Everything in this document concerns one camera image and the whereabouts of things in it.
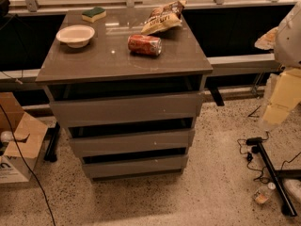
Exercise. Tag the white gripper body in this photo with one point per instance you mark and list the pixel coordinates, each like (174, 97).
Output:
(289, 44)

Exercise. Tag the grey bottom drawer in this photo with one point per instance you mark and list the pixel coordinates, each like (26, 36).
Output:
(134, 167)

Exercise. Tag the grey drawer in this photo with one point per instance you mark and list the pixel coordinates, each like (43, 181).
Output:
(132, 143)
(127, 109)
(134, 167)

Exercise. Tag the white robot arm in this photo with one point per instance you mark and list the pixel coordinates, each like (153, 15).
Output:
(285, 41)

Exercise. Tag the grey drawer cabinet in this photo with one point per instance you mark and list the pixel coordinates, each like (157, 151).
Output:
(103, 70)

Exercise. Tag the grey middle drawer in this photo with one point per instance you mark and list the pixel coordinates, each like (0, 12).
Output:
(132, 143)

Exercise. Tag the grey top drawer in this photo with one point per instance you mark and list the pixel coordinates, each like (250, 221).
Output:
(127, 109)

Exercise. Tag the plastic bottle on floor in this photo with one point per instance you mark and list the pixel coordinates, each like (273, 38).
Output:
(264, 193)

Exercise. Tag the black metal stand leg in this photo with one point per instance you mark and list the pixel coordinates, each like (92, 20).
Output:
(277, 175)

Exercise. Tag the chips bag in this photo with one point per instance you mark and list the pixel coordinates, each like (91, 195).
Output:
(163, 18)

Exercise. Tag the red soda can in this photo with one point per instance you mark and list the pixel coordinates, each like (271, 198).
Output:
(145, 45)

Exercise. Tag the green yellow sponge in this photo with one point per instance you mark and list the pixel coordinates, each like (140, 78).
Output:
(94, 14)

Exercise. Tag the white bowl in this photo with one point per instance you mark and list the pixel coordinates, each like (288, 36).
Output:
(75, 36)

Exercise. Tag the black table leg left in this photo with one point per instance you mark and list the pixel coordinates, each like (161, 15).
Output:
(51, 142)

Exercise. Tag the cardboard box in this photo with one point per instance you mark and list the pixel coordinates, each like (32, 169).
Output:
(22, 137)

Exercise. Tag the metal railing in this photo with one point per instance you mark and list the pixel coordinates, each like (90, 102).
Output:
(224, 29)

